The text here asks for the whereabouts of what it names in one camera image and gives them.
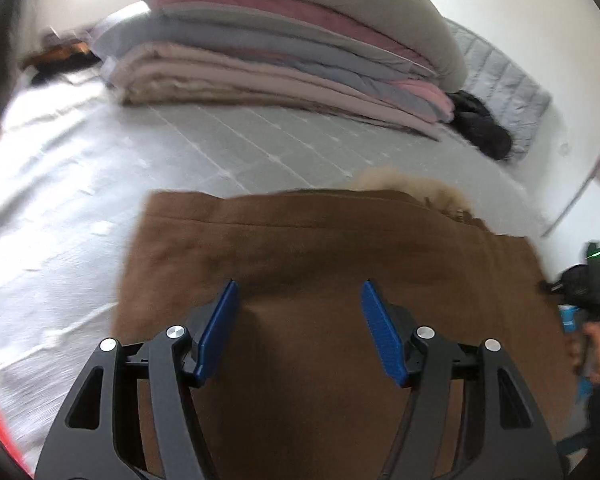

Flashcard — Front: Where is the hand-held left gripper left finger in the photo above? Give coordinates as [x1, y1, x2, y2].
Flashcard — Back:
[34, 280, 241, 480]

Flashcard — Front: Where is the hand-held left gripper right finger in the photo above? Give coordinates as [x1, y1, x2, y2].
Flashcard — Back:
[361, 280, 563, 480]

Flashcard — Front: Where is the brown coat with fur collar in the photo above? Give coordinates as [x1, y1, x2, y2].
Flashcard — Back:
[112, 167, 581, 480]

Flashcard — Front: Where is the black puffer jacket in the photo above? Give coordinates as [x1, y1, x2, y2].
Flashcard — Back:
[447, 90, 514, 162]

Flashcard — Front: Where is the bed with grey sheet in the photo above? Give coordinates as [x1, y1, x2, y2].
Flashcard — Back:
[0, 0, 551, 466]

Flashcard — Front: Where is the beige folded blanket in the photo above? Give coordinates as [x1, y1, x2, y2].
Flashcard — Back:
[105, 42, 443, 140]

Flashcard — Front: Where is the blue-grey folded blanket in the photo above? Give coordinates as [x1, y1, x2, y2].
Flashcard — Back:
[92, 10, 433, 113]

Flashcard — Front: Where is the dark brown object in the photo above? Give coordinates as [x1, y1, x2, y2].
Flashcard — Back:
[22, 37, 102, 83]

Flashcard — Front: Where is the pink folded blanket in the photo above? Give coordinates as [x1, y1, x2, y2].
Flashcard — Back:
[152, 0, 456, 121]

